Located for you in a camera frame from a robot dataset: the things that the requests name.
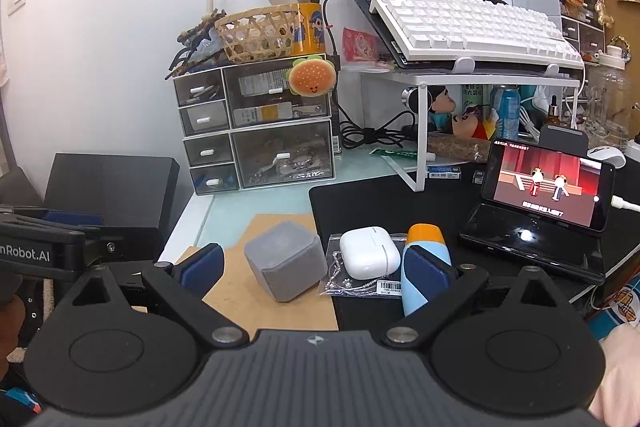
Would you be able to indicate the cork board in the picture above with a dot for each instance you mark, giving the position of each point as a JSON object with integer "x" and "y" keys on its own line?
{"x": 620, "y": 22}

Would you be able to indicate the small clear drawer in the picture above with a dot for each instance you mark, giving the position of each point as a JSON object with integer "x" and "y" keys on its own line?
{"x": 214, "y": 180}
{"x": 200, "y": 87}
{"x": 205, "y": 118}
{"x": 209, "y": 151}

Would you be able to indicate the small black round speaker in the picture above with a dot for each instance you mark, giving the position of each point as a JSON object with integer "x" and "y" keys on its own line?
{"x": 412, "y": 99}

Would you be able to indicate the green label drink carton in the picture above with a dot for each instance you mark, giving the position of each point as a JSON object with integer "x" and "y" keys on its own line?
{"x": 474, "y": 94}

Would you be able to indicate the green flat packet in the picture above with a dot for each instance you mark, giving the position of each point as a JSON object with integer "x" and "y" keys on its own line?
{"x": 400, "y": 154}

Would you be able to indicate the white earbuds case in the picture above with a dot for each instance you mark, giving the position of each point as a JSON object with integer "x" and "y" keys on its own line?
{"x": 370, "y": 252}

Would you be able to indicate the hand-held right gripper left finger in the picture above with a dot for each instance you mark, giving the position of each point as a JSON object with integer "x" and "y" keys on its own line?
{"x": 202, "y": 266}

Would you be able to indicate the brown speckled pouch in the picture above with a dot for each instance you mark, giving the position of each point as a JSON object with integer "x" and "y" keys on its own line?
{"x": 457, "y": 148}

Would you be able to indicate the black desk mat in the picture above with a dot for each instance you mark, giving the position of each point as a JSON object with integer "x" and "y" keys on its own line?
{"x": 375, "y": 207}

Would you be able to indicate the brown hair claw clip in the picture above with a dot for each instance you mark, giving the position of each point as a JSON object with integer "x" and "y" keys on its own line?
{"x": 202, "y": 27}

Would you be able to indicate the small blue white box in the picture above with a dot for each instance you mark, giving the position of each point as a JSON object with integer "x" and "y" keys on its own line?
{"x": 447, "y": 173}

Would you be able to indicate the clear water bottle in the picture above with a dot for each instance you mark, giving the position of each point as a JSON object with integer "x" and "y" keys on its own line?
{"x": 607, "y": 102}

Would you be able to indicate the clear plastic bag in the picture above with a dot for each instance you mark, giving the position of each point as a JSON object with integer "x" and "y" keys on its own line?
{"x": 212, "y": 49}

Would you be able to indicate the pink cloth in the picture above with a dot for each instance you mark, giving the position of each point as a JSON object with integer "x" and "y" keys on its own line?
{"x": 620, "y": 377}

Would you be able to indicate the burger plush toy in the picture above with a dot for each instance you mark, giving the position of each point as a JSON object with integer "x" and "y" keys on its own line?
{"x": 311, "y": 77}

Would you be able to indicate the white metal desk riser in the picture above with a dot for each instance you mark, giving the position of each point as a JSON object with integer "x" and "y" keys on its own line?
{"x": 420, "y": 132}

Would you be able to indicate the brown dropper bottle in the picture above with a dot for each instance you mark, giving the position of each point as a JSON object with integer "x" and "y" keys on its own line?
{"x": 553, "y": 112}

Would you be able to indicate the blue orange sunscreen bottle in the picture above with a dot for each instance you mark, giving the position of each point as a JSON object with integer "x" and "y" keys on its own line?
{"x": 425, "y": 234}

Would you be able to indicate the cartoon boy figurine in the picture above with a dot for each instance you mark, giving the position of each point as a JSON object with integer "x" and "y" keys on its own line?
{"x": 444, "y": 107}
{"x": 472, "y": 122}

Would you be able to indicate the woven bamboo basket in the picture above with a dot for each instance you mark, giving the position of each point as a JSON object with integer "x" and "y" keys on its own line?
{"x": 257, "y": 34}

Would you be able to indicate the black box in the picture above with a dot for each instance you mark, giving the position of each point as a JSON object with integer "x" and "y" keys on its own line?
{"x": 110, "y": 182}

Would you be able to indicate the black smartphone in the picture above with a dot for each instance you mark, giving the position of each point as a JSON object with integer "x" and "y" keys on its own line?
{"x": 545, "y": 187}

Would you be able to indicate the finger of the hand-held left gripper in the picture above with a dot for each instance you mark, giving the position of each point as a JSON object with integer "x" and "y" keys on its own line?
{"x": 70, "y": 218}
{"x": 111, "y": 248}

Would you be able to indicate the yellow cartoon pen cup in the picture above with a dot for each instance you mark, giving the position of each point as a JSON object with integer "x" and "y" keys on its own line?
{"x": 311, "y": 27}

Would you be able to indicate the printed teal cloth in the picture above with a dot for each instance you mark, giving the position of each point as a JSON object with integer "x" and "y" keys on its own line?
{"x": 622, "y": 302}

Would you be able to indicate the black phone stand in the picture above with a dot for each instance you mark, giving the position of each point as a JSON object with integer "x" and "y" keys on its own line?
{"x": 530, "y": 247}

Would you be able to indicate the grey cube box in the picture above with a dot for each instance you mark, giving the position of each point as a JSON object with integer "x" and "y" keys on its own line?
{"x": 282, "y": 259}

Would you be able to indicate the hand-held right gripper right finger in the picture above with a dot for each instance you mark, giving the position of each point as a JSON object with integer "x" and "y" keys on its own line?
{"x": 426, "y": 276}

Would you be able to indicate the red snack packet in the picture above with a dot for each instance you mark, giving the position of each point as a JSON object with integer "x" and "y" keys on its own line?
{"x": 362, "y": 47}

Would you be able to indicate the white keyboard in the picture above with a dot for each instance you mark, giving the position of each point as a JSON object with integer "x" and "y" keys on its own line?
{"x": 475, "y": 29}

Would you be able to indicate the clear plastic drawer cabinet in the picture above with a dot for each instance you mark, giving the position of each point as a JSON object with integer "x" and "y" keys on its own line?
{"x": 232, "y": 157}
{"x": 226, "y": 99}

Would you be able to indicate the brown cardboard sheet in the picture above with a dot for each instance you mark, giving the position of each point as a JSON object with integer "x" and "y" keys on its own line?
{"x": 270, "y": 314}

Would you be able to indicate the blue drink can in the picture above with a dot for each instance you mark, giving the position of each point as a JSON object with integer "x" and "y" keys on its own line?
{"x": 506, "y": 112}

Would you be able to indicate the wide clear drawer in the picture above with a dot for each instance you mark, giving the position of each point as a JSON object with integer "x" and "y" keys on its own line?
{"x": 280, "y": 114}
{"x": 260, "y": 84}

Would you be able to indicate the white computer mouse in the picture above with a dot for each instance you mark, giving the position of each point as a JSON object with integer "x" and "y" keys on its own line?
{"x": 606, "y": 156}

